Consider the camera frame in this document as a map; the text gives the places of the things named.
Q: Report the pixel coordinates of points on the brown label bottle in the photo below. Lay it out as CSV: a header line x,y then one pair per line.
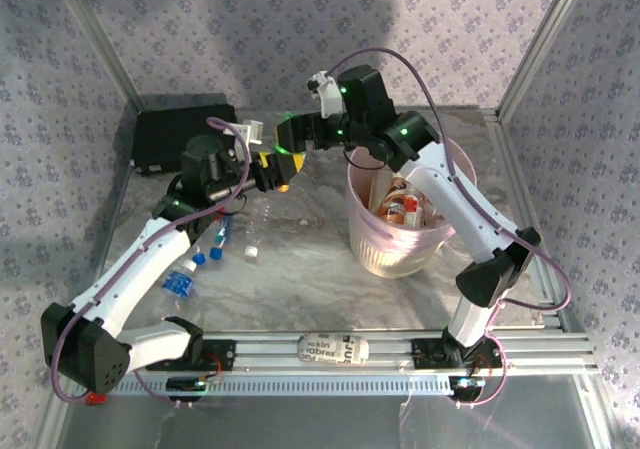
x,y
392,204

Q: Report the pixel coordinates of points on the translucent bottle with red print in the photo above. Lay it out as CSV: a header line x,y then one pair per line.
x,y
412,209

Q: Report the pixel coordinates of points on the aluminium side rail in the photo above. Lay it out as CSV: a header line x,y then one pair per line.
x,y
544,289

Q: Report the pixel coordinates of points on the small red object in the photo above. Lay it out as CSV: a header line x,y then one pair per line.
x,y
96,399

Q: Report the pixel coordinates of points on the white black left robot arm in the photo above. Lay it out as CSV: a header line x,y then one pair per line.
x,y
130,264

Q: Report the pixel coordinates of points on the clear bottle white cap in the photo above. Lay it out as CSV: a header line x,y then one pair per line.
x,y
251,251

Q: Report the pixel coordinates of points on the aluminium frame post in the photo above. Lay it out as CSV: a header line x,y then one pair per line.
x,y
102,44
543,44

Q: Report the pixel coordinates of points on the white label on rail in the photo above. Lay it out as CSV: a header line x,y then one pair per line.
x,y
330,350

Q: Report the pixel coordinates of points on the small circuit board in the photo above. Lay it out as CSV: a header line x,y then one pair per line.
x,y
467,385
192,385

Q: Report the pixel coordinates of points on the black box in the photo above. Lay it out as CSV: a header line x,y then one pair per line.
x,y
160,134

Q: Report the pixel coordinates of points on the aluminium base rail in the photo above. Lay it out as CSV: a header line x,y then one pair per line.
x,y
270,354

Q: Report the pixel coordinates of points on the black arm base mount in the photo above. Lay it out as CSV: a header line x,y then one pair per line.
x,y
425,354
225,354

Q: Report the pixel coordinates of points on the clear bottle blue label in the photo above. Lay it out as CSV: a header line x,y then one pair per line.
x,y
179,284

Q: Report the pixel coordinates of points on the pink plastic bin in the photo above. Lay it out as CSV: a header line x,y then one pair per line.
x,y
395,254

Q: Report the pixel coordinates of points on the clear bottle blue cap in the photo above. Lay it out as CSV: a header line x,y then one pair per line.
x,y
216,254
200,259

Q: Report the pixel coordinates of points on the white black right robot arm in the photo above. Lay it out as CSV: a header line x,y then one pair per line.
x,y
450,199

